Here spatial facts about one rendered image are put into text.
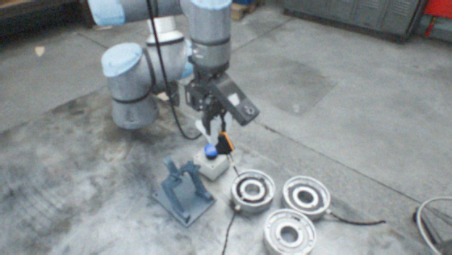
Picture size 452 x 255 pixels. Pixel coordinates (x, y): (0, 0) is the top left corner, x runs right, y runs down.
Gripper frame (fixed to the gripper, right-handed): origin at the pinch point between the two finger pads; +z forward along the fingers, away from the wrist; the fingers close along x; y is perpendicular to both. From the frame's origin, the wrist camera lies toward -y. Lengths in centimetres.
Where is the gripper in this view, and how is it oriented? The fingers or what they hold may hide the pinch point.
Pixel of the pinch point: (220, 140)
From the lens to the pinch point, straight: 67.4
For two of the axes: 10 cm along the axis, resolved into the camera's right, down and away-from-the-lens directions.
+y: -7.4, -4.4, 5.2
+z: 0.0, 7.6, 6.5
